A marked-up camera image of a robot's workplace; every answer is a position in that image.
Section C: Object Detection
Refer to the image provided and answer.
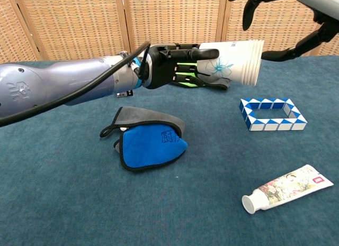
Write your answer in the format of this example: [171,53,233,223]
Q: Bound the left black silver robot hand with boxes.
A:
[142,43,220,89]

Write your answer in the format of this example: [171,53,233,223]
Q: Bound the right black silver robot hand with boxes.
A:
[228,0,339,62]

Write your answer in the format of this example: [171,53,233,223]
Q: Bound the single white paper cup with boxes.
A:
[253,39,265,86]

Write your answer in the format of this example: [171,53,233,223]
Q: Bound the small black carton box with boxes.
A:
[115,89,134,98]

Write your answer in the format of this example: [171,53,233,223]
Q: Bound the blue and grey cloth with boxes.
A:
[100,106,189,173]

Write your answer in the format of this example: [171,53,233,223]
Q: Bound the woven bamboo folding screen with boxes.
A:
[0,0,339,63]

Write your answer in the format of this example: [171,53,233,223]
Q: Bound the blue white snake puzzle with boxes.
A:
[238,97,308,132]

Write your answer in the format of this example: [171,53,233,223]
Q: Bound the teal carpet table mat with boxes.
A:
[0,54,339,246]

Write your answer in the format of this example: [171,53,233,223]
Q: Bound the white floral printed tube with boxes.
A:
[241,164,334,214]

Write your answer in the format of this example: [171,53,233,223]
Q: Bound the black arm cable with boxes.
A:
[0,42,151,127]

